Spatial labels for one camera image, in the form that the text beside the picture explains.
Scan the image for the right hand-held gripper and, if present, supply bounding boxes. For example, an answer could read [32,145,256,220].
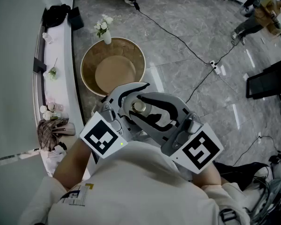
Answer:
[128,91,224,174]

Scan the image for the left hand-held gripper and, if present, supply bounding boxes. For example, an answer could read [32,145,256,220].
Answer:
[79,82,151,159]

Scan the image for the small round cream object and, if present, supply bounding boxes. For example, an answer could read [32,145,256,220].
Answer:
[130,100,147,114]

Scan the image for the person's right forearm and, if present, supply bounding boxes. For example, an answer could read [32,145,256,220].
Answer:
[192,160,222,188]

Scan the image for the person's left forearm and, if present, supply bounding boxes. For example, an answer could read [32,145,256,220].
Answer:
[52,137,94,192]

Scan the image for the round glass side table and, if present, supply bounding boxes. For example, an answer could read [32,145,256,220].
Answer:
[80,37,147,97]

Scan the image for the white vase with white flowers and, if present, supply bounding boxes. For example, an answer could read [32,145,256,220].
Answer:
[93,14,114,45]

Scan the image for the white power strip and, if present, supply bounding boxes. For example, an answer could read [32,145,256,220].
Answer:
[209,60,222,75]

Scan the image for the person's white t-shirt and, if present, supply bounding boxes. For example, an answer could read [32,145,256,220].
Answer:
[18,141,251,225]

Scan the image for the bunch of pink flowers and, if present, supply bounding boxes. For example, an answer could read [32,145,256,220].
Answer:
[44,95,64,112]

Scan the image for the curved white window ledge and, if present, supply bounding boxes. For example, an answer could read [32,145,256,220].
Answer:
[32,20,94,178]

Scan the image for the bunch of white roses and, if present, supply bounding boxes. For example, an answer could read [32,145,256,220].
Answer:
[39,105,52,121]

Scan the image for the black box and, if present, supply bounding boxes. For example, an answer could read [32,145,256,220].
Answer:
[67,7,85,31]

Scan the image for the plaid cloth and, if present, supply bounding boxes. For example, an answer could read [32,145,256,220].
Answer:
[37,117,70,152]

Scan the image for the clear plastic bottle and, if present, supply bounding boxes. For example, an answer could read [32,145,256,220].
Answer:
[42,31,54,44]

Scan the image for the black floor bag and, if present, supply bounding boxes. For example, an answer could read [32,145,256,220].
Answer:
[214,162,270,190]

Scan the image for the white crumpled clothes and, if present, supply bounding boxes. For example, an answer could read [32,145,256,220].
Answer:
[41,144,68,175]

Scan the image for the black framed screen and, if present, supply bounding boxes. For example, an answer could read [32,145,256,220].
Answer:
[245,57,281,100]

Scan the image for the black cable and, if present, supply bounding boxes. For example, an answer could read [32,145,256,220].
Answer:
[231,135,281,167]
[185,68,215,103]
[133,1,214,65]
[219,40,237,62]

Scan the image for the black window bracket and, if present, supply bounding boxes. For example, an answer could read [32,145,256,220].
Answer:
[33,57,47,74]

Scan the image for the tangle of equipment cables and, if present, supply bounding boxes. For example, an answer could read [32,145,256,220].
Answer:
[248,153,281,225]

